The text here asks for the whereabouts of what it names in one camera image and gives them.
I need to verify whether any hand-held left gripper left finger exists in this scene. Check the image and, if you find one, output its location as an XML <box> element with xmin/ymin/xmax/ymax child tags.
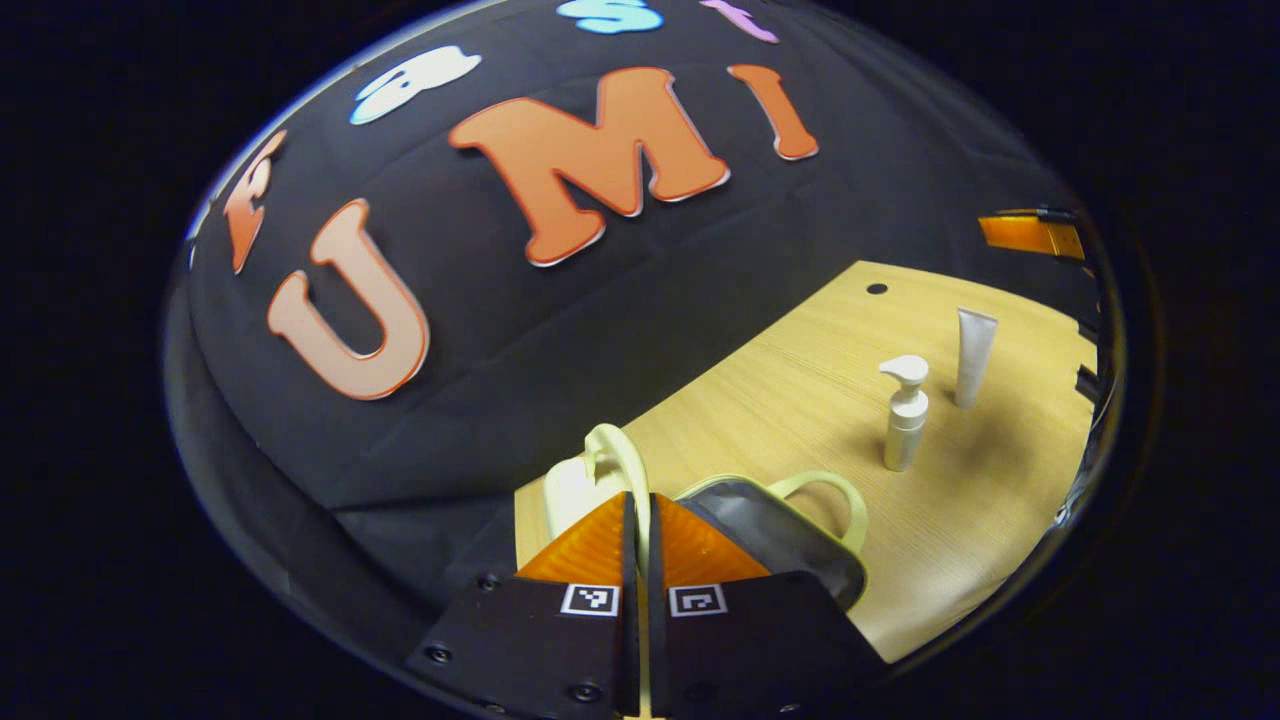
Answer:
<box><xmin>405</xmin><ymin>490</ymin><xmax>642</xmax><ymax>720</ymax></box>

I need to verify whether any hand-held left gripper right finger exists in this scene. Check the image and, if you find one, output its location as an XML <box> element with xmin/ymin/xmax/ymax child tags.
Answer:
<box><xmin>646</xmin><ymin>492</ymin><xmax>889</xmax><ymax>720</ymax></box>

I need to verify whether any white squeeze tube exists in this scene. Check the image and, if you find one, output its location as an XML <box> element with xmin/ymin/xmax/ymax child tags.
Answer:
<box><xmin>952</xmin><ymin>306</ymin><xmax>1000</xmax><ymax>411</ymax></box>

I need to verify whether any small yellow suitcase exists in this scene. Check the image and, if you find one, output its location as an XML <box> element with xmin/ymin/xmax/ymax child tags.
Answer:
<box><xmin>540</xmin><ymin>423</ymin><xmax>870</xmax><ymax>720</ymax></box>

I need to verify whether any white pump bottle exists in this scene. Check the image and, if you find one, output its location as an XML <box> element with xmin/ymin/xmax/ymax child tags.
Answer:
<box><xmin>878</xmin><ymin>354</ymin><xmax>932</xmax><ymax>474</ymax></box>

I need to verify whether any black backdrop cloth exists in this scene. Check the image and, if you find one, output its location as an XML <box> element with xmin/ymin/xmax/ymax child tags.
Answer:
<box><xmin>163</xmin><ymin>0</ymin><xmax>1106</xmax><ymax>666</ymax></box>

